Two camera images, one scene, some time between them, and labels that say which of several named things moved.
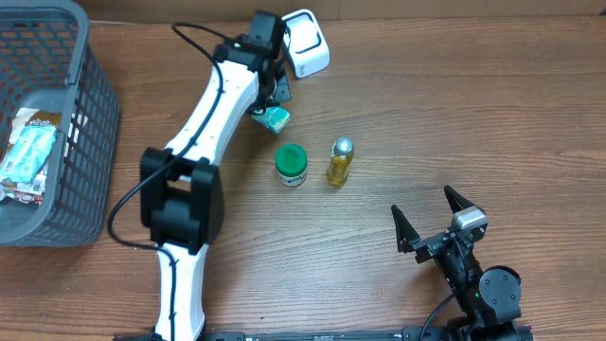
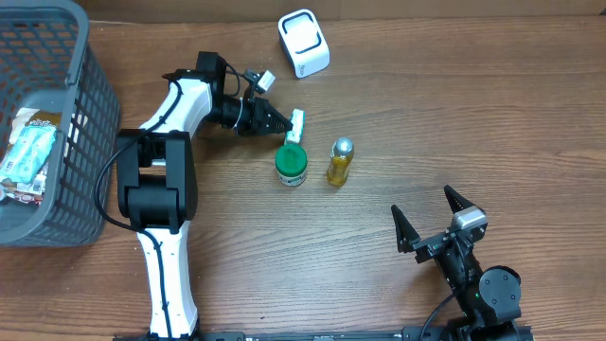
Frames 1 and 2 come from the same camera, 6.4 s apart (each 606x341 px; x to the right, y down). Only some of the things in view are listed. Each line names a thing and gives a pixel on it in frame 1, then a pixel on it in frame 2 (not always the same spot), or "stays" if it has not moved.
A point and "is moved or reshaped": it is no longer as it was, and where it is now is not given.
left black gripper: x=285 y=91 → x=260 y=123
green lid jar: x=291 y=162 stays
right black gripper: x=436 y=242 stays
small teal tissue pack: x=274 y=118 is moved or reshaped
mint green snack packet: x=27 y=152 stays
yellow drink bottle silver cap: x=342 y=152 stays
